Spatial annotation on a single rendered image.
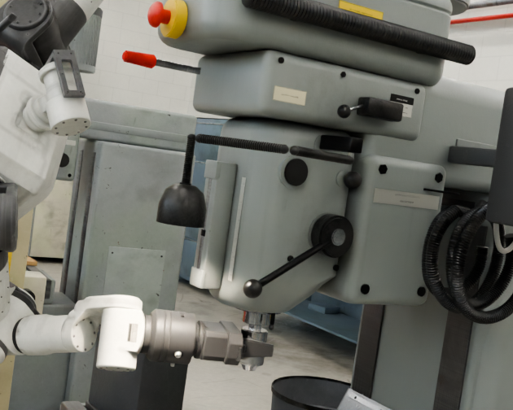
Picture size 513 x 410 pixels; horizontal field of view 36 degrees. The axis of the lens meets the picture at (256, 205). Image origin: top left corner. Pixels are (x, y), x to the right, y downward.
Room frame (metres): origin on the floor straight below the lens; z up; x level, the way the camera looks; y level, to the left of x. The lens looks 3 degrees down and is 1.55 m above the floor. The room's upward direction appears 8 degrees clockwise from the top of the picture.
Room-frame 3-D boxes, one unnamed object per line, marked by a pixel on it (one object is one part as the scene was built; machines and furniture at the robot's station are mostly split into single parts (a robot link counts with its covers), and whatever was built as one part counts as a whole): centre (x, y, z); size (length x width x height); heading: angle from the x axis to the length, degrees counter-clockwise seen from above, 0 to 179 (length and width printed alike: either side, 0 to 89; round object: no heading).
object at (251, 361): (1.35, -0.03, 1.23); 0.05 x 0.05 x 0.05
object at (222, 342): (1.33, 0.06, 1.24); 0.13 x 0.12 x 0.10; 14
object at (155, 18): (1.22, 0.19, 1.76); 0.04 x 0.03 x 0.04; 32
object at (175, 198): (1.17, 0.11, 1.48); 0.07 x 0.07 x 0.06
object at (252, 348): (1.32, -0.03, 1.24); 0.06 x 0.02 x 0.03; 103
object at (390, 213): (1.45, -0.19, 1.47); 0.24 x 0.19 x 0.26; 32
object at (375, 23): (1.25, -0.13, 1.79); 0.45 x 0.04 x 0.04; 122
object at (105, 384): (1.78, 0.22, 1.04); 0.22 x 0.12 x 0.20; 39
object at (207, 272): (1.29, 0.07, 1.44); 0.04 x 0.04 x 0.21; 32
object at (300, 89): (1.37, -0.06, 1.68); 0.34 x 0.24 x 0.10; 122
